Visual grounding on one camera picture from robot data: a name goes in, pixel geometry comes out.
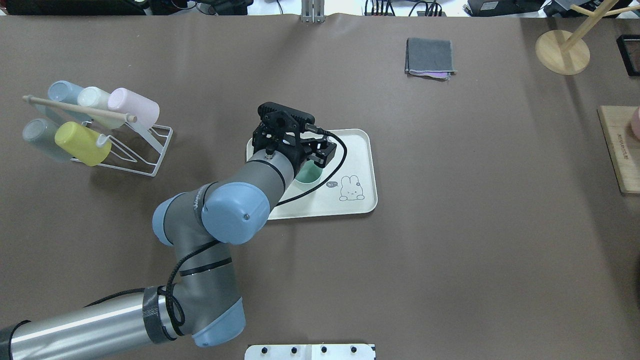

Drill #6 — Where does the green cup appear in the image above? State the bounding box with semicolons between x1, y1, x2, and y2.
294;161;323;186

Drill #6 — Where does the grey folded cloth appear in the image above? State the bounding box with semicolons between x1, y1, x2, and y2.
404;38;457;80

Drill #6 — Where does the yellow cup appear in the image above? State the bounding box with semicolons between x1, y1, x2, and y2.
54;121;112;167

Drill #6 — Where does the pink cup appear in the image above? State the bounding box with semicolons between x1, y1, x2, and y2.
107;88;160;129

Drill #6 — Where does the cream white cup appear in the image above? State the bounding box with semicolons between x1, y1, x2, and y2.
77;86;125;130

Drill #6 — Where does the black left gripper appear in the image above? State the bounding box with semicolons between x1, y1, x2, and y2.
251;131;338;176

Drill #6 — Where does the cream rabbit tray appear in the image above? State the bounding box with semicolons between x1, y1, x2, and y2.
269;129;378;220

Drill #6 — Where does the grey cup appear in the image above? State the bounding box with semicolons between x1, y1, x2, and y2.
22;118;73;163

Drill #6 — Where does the bamboo cutting board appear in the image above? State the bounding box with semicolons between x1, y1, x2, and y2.
597;105;640;195

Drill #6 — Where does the aluminium frame post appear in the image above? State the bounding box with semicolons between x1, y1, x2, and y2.
300;0;326;24

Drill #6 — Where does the pink bowl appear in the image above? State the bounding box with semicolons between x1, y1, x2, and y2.
630;106;640;141

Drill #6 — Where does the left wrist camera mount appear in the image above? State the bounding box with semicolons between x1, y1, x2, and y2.
251;101;316;150

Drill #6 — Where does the light blue cup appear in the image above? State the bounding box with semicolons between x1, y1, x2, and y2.
47;80;93;123

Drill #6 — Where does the black tray corner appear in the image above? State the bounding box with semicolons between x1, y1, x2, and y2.
615;34;640;77

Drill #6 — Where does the white cup rack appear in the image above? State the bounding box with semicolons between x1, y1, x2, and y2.
22;95;174;177

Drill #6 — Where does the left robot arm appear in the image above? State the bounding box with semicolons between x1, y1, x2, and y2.
1;130;348;360

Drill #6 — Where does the wooden mug tree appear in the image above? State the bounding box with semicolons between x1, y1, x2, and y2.
534;0;640;76

